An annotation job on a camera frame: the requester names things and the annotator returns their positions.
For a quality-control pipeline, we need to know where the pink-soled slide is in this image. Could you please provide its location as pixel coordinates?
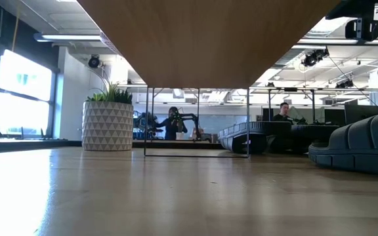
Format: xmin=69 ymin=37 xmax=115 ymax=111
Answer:
xmin=98 ymin=30 xmax=122 ymax=56

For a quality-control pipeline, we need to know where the grey chunky slide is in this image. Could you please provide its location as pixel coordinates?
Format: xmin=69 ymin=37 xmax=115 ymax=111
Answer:
xmin=308 ymin=109 xmax=378 ymax=178

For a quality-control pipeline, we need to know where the person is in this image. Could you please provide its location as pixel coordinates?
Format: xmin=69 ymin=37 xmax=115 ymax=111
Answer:
xmin=272 ymin=102 xmax=295 ymax=124
xmin=156 ymin=106 xmax=188 ymax=141

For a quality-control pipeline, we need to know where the green artificial plant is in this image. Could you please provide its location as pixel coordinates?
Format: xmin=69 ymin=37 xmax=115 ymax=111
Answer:
xmin=86 ymin=82 xmax=133 ymax=105

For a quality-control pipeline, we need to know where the white triangle-patterned planter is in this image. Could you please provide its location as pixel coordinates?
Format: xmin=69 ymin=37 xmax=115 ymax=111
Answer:
xmin=81 ymin=100 xmax=135 ymax=152

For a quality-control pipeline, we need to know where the black computer monitor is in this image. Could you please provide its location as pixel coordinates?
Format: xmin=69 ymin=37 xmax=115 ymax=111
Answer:
xmin=345 ymin=104 xmax=378 ymax=125
xmin=323 ymin=108 xmax=347 ymax=126

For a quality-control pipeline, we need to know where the long ceiling light strip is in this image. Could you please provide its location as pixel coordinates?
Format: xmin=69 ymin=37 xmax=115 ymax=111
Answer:
xmin=33 ymin=32 xmax=102 ymax=43

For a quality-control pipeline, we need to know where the large bright window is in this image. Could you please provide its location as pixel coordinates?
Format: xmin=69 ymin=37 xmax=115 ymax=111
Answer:
xmin=0 ymin=49 xmax=54 ymax=138

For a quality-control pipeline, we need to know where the wooden shelf black wire frame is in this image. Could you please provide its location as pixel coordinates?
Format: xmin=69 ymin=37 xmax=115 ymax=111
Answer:
xmin=76 ymin=0 xmax=341 ymax=159

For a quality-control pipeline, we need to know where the black round ceiling camera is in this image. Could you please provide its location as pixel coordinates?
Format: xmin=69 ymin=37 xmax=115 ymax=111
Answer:
xmin=87 ymin=54 xmax=101 ymax=69

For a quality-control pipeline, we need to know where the black ceiling-mounted camera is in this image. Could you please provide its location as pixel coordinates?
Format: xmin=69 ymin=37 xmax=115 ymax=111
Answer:
xmin=335 ymin=79 xmax=355 ymax=89
xmin=301 ymin=47 xmax=330 ymax=68

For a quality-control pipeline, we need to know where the black table edge rail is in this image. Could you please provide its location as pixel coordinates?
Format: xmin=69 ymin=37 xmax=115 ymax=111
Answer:
xmin=0 ymin=139 xmax=224 ymax=153

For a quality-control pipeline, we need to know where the yellow hanging cable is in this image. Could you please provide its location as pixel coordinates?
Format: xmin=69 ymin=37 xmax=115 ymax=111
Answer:
xmin=10 ymin=6 xmax=21 ymax=52

